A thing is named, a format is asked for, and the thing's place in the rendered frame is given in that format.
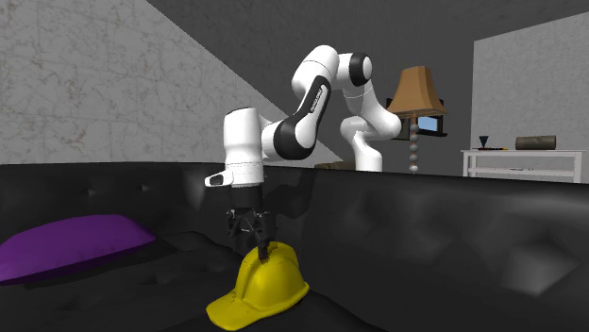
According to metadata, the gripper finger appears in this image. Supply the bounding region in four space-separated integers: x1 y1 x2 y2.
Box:
242 211 273 264
226 209 244 240

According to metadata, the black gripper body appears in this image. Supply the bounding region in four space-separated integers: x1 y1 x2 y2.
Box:
229 185 267 216

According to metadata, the yellow hard hat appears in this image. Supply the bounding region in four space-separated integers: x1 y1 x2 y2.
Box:
205 241 311 332

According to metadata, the black leather sofa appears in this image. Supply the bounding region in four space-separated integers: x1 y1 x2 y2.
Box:
0 160 589 332

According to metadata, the purple pillow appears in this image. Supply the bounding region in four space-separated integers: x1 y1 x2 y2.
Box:
0 213 158 287

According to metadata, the black framed window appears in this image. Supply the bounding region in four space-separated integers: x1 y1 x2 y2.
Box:
385 97 449 141

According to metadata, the floor lamp with tan shade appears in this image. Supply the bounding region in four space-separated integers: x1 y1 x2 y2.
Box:
385 65 449 174

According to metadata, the white side table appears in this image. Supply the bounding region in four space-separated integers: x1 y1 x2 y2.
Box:
461 134 589 185

